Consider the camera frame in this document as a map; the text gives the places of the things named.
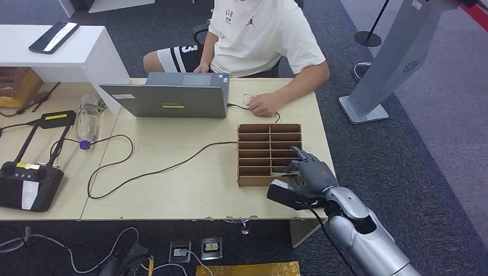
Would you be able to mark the person's left hand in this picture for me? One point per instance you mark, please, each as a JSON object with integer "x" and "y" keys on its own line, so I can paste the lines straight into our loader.
{"x": 267, "y": 104}

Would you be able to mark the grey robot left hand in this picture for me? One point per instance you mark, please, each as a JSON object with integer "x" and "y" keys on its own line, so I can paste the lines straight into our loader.
{"x": 108, "y": 267}

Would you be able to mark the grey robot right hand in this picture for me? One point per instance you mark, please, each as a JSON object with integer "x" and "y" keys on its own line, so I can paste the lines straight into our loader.
{"x": 316, "y": 175}

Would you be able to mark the person's right hand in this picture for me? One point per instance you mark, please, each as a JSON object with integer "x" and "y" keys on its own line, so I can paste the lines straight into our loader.
{"x": 202, "y": 68}

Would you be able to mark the person's right forearm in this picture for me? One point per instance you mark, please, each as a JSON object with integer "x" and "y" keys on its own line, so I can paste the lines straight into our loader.
{"x": 207, "y": 49}

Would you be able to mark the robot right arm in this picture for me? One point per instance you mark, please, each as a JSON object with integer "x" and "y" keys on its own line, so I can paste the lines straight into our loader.
{"x": 362, "y": 240}

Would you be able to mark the person's left forearm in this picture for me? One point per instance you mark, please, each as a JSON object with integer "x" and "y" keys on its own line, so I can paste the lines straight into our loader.
{"x": 305, "y": 82}

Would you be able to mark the person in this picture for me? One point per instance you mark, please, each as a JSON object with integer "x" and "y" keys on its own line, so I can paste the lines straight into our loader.
{"x": 259, "y": 38}

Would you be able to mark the yellow tag strip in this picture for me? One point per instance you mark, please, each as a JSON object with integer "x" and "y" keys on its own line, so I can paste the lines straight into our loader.
{"x": 150, "y": 266}

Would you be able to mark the grey laptop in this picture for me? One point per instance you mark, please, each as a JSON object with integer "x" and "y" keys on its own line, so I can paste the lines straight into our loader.
{"x": 171, "y": 99}

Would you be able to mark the pale desk leg panel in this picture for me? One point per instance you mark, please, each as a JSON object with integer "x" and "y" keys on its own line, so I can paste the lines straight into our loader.
{"x": 305, "y": 232}

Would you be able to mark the cardboard slot organizer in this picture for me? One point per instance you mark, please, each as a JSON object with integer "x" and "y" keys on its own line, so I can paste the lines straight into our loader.
{"x": 251, "y": 181}

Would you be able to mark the floor socket with white plug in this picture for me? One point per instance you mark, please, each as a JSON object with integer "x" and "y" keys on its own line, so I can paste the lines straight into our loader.
{"x": 180, "y": 252}

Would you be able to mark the grey shoe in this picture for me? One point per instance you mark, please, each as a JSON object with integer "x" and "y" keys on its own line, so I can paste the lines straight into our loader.
{"x": 361, "y": 71}

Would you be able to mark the black remote controller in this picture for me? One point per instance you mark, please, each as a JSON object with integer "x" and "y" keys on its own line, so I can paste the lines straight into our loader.
{"x": 38, "y": 190}

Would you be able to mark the floor socket with yellow label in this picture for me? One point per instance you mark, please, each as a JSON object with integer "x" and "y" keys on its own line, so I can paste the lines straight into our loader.
{"x": 211, "y": 247}

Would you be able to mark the small metal clip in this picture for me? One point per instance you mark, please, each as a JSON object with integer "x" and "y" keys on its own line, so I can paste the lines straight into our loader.
{"x": 102, "y": 105}

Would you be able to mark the white furniture base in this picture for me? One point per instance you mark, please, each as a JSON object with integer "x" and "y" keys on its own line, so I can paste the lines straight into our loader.
{"x": 114, "y": 4}

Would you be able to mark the yellow floor mat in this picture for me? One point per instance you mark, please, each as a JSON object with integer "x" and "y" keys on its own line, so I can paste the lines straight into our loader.
{"x": 248, "y": 269}

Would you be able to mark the clear bottle purple cap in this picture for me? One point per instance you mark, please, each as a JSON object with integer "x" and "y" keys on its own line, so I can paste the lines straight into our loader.
{"x": 87, "y": 118}

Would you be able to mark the white desk shelf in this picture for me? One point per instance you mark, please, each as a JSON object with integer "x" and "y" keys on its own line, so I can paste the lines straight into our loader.
{"x": 76, "y": 57}

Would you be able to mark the grey kiosk stand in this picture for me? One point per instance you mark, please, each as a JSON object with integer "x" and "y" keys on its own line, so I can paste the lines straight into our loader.
{"x": 400, "y": 49}

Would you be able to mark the black smartphone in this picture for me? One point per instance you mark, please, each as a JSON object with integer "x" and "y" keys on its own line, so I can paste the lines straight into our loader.
{"x": 53, "y": 37}

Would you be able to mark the thin black stand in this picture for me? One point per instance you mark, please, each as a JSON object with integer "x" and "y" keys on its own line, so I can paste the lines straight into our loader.
{"x": 40, "y": 99}

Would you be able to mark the yellow wooden box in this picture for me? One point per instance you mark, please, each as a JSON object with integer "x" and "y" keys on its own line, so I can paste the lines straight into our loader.
{"x": 23, "y": 91}

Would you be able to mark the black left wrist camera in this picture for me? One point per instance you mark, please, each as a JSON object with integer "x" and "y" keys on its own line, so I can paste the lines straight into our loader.
{"x": 136, "y": 254}

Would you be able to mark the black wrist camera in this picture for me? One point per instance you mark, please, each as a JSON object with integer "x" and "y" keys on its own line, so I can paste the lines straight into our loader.
{"x": 289, "y": 196}
{"x": 136, "y": 254}

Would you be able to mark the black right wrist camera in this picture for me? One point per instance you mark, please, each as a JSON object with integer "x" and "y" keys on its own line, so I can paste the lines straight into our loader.
{"x": 289, "y": 196}

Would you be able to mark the black stanchion post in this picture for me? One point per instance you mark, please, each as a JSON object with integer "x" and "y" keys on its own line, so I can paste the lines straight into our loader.
{"x": 368, "y": 38}

